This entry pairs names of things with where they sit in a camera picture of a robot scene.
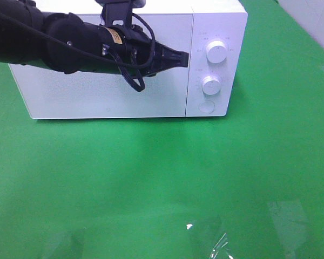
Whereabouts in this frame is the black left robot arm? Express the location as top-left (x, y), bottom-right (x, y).
top-left (0, 1), bottom-right (189, 79)

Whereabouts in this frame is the round white door button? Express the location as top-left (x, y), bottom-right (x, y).
top-left (198, 100), bottom-right (215, 114)

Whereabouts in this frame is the clear tape patch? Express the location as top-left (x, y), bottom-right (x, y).
top-left (185, 215), bottom-right (233, 258)

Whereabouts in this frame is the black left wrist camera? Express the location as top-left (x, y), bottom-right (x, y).
top-left (96, 0), bottom-right (146, 28)

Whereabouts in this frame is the white microwave door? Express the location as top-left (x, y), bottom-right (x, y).
top-left (8, 12), bottom-right (194, 120)

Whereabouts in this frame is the green table mat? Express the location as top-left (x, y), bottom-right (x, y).
top-left (0, 1), bottom-right (324, 258)

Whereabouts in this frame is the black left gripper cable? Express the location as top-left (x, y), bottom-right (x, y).
top-left (0, 5), bottom-right (156, 93)

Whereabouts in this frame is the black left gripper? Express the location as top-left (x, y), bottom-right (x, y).
top-left (98, 25), bottom-right (189, 77)

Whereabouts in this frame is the white microwave knob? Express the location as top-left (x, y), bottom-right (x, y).
top-left (206, 40), bottom-right (227, 64)
top-left (202, 76), bottom-right (221, 96)

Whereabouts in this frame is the white microwave oven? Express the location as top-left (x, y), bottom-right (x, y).
top-left (8, 0), bottom-right (248, 120)

